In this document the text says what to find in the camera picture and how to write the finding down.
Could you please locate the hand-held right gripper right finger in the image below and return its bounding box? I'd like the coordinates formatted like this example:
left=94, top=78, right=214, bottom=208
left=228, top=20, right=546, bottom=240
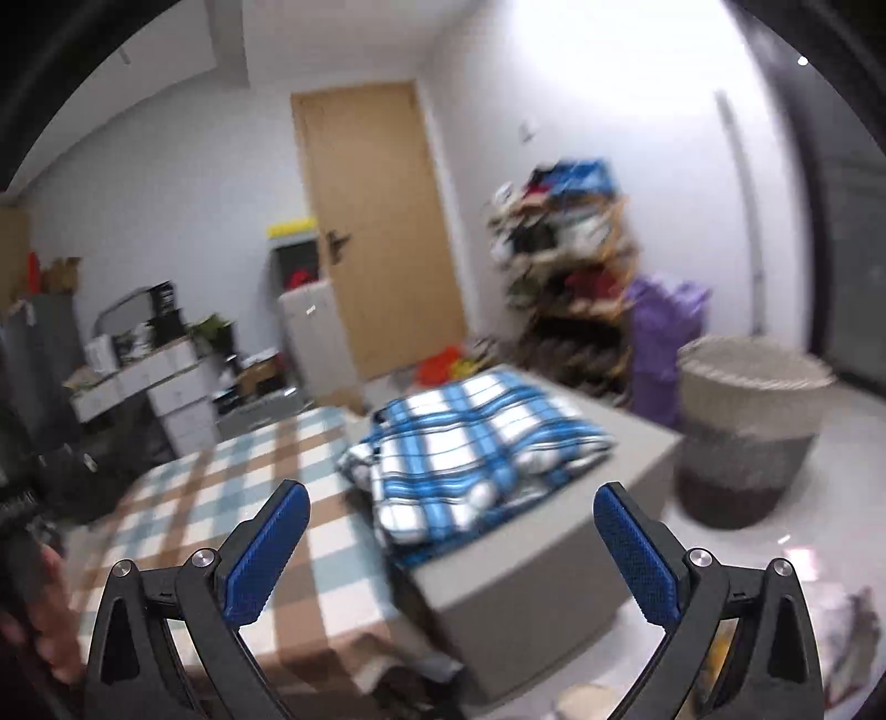
left=593, top=481, right=828, bottom=720

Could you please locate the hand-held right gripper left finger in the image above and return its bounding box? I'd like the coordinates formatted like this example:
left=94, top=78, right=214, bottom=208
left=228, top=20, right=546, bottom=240
left=83, top=480, right=312, bottom=720

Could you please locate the blue plaid shirt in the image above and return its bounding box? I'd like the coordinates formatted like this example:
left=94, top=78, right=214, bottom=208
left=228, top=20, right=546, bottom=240
left=336, top=370, right=617, bottom=565

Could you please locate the person's left hand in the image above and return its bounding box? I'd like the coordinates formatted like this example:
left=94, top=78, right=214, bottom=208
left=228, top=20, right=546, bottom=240
left=0, top=547, right=84, bottom=683

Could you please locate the black bag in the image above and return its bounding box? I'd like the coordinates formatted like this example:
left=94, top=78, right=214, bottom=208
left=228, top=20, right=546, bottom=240
left=42, top=450, right=146, bottom=523

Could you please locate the grey low table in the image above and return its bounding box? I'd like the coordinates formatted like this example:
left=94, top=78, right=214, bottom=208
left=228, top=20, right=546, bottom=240
left=346, top=367, right=683, bottom=707

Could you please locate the grey plastic storage bin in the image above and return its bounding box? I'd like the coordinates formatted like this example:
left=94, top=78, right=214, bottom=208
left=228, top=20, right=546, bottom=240
left=214, top=388, right=309, bottom=420

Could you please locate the woven laundry basket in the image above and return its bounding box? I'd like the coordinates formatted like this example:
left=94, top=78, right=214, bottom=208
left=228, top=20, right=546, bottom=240
left=674, top=336, right=838, bottom=531

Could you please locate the cardboard box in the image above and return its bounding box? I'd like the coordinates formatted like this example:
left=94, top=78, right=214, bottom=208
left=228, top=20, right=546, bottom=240
left=235, top=356, right=285, bottom=399

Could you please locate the dark grey wardrobe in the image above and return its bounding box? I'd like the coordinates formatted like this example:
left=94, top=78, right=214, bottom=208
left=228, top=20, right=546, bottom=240
left=0, top=291, right=84, bottom=451

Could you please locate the white drawer desk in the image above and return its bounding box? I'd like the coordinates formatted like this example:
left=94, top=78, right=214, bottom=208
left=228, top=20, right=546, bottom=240
left=65, top=339, right=223, bottom=458

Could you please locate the purple bag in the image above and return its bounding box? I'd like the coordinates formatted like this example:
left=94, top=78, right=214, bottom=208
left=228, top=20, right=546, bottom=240
left=626, top=275, right=714, bottom=430

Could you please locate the white metal locker cabinet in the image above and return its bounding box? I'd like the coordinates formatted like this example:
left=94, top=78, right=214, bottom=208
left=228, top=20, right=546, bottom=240
left=266, top=232, right=361, bottom=409

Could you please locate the dark green plant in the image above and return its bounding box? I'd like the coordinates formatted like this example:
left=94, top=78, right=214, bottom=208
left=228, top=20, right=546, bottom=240
left=190, top=315, right=236, bottom=357

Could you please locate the grey cloth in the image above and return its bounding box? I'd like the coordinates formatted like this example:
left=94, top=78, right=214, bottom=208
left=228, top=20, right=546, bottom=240
left=823, top=588, right=880, bottom=700

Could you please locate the black box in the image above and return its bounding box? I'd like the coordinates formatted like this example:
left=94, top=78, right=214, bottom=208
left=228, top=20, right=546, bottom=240
left=148, top=280, right=184, bottom=340

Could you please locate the wooden shoe rack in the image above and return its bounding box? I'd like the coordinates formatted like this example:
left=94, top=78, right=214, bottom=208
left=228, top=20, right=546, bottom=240
left=485, top=161, right=638, bottom=395

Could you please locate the wooden door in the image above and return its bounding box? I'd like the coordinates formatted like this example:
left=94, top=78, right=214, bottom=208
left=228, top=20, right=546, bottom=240
left=291, top=81, right=466, bottom=382

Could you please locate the dark glass door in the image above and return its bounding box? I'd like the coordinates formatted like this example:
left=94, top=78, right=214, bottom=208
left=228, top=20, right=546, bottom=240
left=761, top=0, right=886, bottom=403

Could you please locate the white wall pipe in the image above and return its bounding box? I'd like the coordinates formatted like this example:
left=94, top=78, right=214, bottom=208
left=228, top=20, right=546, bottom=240
left=716, top=90, right=766, bottom=333

